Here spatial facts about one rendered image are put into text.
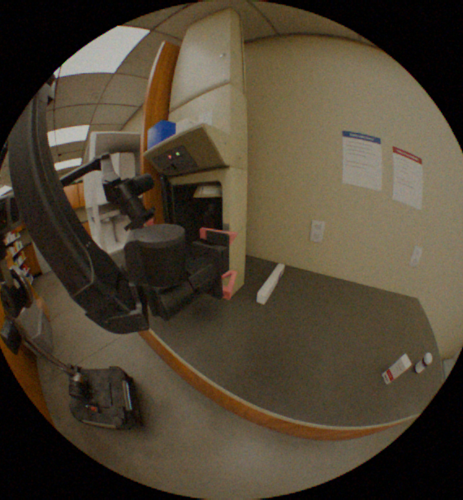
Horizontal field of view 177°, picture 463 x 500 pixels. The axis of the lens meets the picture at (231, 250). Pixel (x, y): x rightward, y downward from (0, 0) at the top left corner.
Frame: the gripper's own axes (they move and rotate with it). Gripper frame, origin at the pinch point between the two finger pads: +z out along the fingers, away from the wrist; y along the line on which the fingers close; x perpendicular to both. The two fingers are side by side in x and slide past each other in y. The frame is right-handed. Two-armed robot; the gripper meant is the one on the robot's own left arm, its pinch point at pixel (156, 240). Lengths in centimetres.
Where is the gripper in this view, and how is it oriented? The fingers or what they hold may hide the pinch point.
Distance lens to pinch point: 48.0
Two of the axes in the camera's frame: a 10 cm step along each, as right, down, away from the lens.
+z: 4.0, 7.6, 5.1
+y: -8.3, 5.4, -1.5
